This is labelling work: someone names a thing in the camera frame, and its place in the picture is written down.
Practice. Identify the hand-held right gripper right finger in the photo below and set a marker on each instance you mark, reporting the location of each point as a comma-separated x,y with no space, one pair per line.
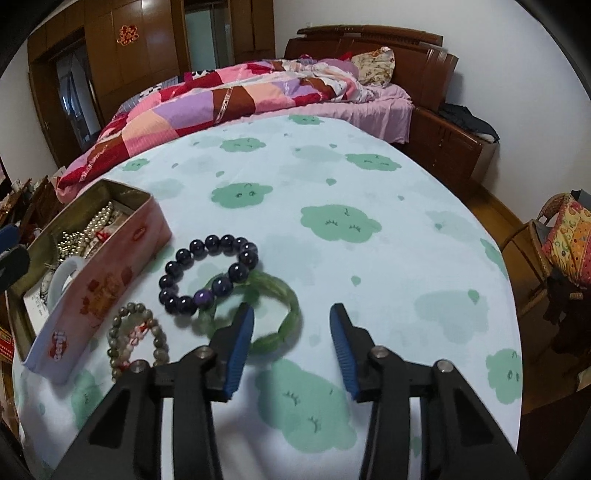
344,355

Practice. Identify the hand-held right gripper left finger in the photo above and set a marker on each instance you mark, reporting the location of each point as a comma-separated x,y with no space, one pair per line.
242,350

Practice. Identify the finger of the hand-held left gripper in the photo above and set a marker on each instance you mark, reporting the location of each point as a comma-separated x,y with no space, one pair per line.
7,236
14,267

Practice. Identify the silver wristwatch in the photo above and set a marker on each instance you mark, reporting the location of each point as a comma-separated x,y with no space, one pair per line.
46,284

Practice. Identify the white jade bangle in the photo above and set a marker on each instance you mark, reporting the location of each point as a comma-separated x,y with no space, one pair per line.
69,264

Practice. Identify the pink tin box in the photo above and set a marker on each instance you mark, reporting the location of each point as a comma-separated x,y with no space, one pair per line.
92,295

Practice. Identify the red knot charm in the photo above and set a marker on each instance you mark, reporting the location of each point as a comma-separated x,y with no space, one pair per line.
101,235

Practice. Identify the wooden cabinet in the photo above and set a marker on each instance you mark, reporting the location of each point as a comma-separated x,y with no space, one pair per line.
41,203

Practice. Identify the red cardboard box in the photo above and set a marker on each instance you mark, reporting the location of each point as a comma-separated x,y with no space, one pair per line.
5,346

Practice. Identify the green cloud print tablecloth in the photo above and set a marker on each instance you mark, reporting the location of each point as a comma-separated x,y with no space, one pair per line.
369,184

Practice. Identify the wicker chair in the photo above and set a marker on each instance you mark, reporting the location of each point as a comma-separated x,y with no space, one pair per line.
531,240

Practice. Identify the wooden wardrobe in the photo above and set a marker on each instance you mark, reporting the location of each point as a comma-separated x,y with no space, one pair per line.
138,55

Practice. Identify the patchwork quilt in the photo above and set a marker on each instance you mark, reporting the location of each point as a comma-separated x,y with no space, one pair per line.
194,106

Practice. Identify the dark garment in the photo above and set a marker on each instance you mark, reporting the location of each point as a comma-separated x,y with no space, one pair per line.
572,323

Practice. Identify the red paper decoration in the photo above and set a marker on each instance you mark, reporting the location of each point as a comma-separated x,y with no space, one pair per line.
128,35

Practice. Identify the wooden nightstand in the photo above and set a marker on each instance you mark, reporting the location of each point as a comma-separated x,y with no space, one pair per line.
443,138

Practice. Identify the colourful patterned cushion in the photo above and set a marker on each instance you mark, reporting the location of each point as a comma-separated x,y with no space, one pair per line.
570,240

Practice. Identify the dark folded clothes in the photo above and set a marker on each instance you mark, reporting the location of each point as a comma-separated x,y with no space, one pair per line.
466,117

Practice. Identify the floral pillow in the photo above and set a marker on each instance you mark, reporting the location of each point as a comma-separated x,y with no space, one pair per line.
374,67

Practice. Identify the wooden headboard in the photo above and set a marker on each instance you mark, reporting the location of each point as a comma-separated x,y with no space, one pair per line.
425,69

